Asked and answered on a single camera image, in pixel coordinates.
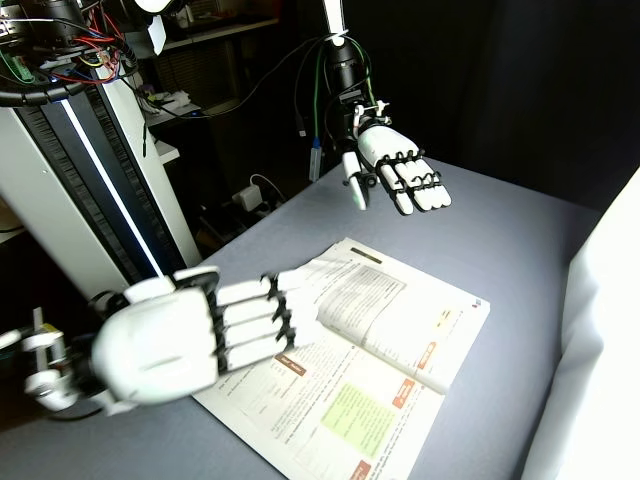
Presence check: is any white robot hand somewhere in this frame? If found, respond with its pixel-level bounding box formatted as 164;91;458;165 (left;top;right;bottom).
341;124;453;217
91;265;321;406

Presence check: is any printed book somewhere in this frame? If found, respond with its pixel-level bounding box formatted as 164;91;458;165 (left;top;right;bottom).
192;237;492;480

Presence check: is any grey USB plug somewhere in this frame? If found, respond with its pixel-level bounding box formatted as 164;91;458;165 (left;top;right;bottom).
308;136;325;183

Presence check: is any black backdrop curtain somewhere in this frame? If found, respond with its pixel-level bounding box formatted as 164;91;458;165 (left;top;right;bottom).
342;0;640;214

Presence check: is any white power adapter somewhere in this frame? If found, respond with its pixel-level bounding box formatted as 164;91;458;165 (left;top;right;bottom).
237;186;265;212

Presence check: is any grey table cloth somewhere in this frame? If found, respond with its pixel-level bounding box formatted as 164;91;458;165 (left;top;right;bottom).
0;157;604;480

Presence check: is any white robot body column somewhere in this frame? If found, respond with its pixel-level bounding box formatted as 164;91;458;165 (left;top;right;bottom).
0;74;202;304

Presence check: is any storage shelf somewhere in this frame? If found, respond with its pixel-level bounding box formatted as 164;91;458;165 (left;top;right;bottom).
142;0;280;54

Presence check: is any white paper tag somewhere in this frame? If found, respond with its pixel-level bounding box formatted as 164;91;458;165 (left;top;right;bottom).
148;14;168;57

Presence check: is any white backdrop sheet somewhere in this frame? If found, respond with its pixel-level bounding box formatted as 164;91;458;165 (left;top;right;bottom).
513;164;640;480

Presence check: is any green cable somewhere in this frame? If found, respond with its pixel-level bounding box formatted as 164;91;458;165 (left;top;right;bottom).
311;42;331;142

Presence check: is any black corrugated cable conduit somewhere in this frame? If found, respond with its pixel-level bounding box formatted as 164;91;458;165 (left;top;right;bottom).
0;79;86;109

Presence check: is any black motor unit with wires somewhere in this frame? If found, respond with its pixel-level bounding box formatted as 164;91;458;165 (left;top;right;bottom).
0;0;140;86

